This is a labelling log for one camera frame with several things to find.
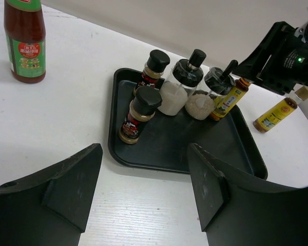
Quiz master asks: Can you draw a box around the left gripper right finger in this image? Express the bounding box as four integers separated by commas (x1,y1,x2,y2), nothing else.
187,143,308,245

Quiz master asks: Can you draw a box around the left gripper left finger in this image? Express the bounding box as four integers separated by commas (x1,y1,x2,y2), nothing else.
0,143,103,245

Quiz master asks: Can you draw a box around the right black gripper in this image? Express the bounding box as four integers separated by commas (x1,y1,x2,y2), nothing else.
233,21,308,95

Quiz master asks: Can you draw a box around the yellow label bottle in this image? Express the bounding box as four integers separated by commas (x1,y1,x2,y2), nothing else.
253,86,308,133
209,77,252,121

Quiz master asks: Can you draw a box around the white powder shaker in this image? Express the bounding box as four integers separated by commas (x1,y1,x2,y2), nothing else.
185,59,238,120
158,49,206,116

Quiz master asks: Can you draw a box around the small spice jar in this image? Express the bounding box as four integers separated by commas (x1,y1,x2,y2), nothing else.
118,86,162,145
133,49,170,96

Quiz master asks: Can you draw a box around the red chili sauce bottle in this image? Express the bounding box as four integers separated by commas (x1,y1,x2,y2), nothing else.
4,1,46,84

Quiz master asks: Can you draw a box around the black plastic tray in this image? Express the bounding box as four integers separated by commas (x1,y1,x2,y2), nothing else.
108,68,268,179

